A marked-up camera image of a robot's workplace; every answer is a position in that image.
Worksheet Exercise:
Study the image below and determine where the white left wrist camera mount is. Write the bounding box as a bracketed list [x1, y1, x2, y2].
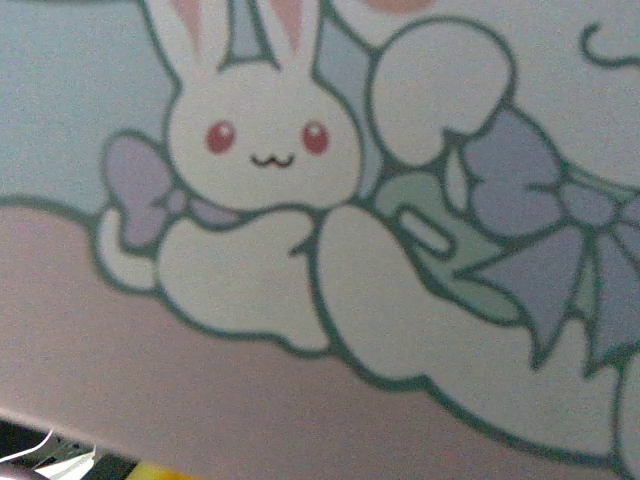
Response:
[30, 442, 99, 479]

